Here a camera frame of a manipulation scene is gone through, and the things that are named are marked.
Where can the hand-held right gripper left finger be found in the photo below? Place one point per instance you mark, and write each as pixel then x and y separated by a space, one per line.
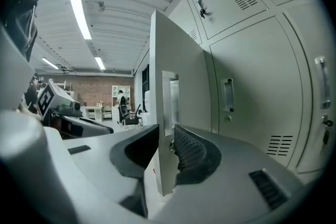
pixel 99 165

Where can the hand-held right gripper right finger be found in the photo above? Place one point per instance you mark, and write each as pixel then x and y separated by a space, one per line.
pixel 231 165

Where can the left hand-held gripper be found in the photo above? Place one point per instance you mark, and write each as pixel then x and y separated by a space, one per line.
pixel 60 102

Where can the white metal locker cabinet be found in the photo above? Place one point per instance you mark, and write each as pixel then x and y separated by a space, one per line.
pixel 262 73

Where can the locker door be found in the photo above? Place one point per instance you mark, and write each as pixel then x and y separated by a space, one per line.
pixel 189 55

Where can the white open shelf cabinet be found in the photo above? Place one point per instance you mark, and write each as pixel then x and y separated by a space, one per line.
pixel 123 90

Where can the white desk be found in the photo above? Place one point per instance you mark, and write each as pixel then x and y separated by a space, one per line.
pixel 92 111

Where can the black office chair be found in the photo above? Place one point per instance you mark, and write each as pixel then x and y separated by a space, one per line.
pixel 131 118

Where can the ceiling strip light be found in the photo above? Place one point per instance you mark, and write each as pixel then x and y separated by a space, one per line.
pixel 100 63
pixel 50 63
pixel 80 14

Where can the person's black shirt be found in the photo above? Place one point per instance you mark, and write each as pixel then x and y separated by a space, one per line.
pixel 21 21

